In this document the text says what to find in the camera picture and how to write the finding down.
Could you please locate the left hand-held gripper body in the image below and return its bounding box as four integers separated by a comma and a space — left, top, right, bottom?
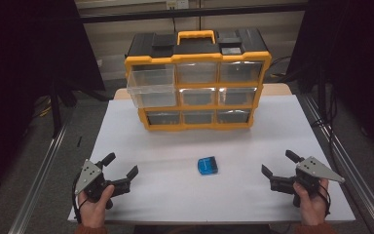
74, 158, 132, 210

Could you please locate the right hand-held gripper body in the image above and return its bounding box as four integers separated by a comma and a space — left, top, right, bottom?
269, 155, 347, 209

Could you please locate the blue plastic card holder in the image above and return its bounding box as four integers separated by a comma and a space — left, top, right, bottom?
196, 156, 219, 176

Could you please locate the large clear plastic drawer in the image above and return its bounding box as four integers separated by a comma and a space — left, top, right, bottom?
126, 63, 178, 109

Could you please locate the yellow black drawer organizer case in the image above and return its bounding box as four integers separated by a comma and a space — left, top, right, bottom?
124, 28, 273, 133

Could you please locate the person's left hand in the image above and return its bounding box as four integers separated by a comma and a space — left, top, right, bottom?
77, 183, 116, 229

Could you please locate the person's right hand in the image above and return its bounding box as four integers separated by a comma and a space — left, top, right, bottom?
292, 177, 330, 227

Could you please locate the white table cover sheet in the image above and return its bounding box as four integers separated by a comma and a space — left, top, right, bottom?
66, 94, 356, 225

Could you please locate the small clear plastic drawer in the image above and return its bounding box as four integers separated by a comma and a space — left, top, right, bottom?
219, 60, 264, 83
218, 86, 258, 106
145, 110, 181, 126
216, 108, 252, 125
178, 87, 217, 106
175, 61, 219, 85

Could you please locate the black metal stand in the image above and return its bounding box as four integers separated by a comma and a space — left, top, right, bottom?
49, 79, 63, 138

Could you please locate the person's dark clothing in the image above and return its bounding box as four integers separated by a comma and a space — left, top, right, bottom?
132, 223, 271, 234

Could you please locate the black curtain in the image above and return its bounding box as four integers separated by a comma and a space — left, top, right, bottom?
286, 0, 374, 164
0, 0, 107, 204

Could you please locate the black horizontal bar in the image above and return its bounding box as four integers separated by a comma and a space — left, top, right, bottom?
78, 2, 309, 24

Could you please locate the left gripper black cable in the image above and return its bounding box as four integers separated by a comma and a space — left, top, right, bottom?
71, 171, 90, 224

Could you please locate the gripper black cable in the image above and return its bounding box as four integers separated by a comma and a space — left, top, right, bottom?
317, 181, 332, 218
71, 171, 90, 224

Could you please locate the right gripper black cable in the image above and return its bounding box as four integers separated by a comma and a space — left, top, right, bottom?
317, 181, 332, 218

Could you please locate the aluminium rail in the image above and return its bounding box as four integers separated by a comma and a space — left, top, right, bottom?
298, 93, 374, 234
7, 121, 70, 234

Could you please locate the black floor cable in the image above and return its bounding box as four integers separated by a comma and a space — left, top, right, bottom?
310, 82, 339, 157

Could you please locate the yellow floor cable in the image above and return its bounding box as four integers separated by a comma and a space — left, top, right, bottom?
37, 96, 54, 119

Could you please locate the white wall socket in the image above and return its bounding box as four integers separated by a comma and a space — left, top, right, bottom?
166, 0, 190, 10

